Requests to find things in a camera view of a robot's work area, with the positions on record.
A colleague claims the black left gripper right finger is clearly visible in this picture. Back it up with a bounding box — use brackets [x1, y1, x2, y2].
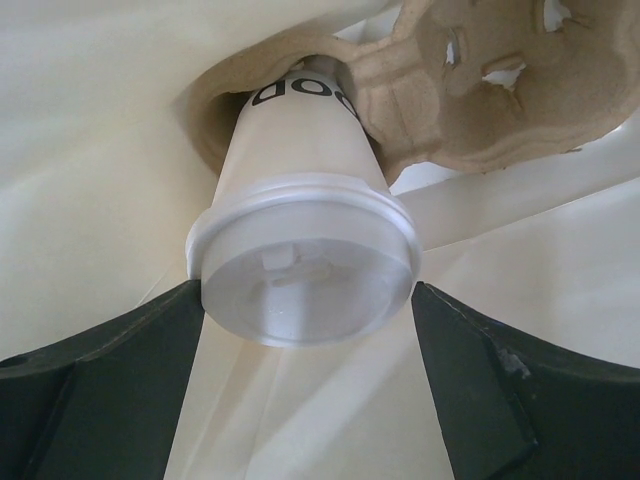
[411, 282, 639, 479]

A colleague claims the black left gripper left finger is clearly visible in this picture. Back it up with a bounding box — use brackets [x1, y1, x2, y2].
[1, 280, 204, 479]

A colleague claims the brown paper bag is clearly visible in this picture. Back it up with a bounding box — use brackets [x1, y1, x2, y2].
[1, 1, 639, 479]

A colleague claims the white plastic cup lid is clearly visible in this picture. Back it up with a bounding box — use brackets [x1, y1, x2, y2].
[185, 173, 422, 348]

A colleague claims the single brown pulp carrier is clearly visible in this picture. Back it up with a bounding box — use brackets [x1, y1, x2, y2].
[187, 1, 639, 181]

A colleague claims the white paper coffee cup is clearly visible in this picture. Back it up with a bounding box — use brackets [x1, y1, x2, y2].
[212, 70, 389, 206]

